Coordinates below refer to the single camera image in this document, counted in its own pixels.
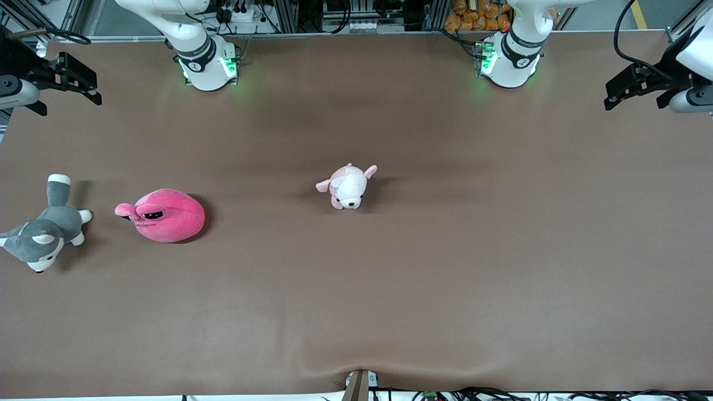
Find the grey white husky plush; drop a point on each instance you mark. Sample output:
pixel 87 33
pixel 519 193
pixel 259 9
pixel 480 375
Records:
pixel 50 228

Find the pale pink dog plush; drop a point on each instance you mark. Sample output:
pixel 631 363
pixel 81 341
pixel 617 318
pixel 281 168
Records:
pixel 348 186

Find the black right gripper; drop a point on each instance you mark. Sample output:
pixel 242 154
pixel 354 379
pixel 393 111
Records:
pixel 22 67

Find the aluminium corner frame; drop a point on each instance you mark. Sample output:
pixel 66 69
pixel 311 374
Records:
pixel 33 14
pixel 677 34

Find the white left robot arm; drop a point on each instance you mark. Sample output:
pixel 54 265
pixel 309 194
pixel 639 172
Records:
pixel 509 69

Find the white power strip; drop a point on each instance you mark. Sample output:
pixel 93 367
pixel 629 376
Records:
pixel 245 15

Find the white terminal block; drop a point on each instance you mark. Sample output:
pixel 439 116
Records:
pixel 367 25

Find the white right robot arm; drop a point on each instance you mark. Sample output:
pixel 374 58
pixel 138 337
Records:
pixel 203 75

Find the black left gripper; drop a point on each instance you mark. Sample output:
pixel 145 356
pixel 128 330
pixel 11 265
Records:
pixel 664 79

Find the aluminium frame post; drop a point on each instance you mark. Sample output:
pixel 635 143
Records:
pixel 285 16

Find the orange packaged snacks pile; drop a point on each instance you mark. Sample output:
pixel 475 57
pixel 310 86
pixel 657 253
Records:
pixel 473 19

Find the silver table edge rail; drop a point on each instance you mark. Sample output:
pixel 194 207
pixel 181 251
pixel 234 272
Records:
pixel 111 38

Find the round hot pink plush toy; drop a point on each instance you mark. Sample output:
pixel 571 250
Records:
pixel 167 220

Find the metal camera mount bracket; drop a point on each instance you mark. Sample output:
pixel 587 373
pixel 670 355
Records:
pixel 359 387

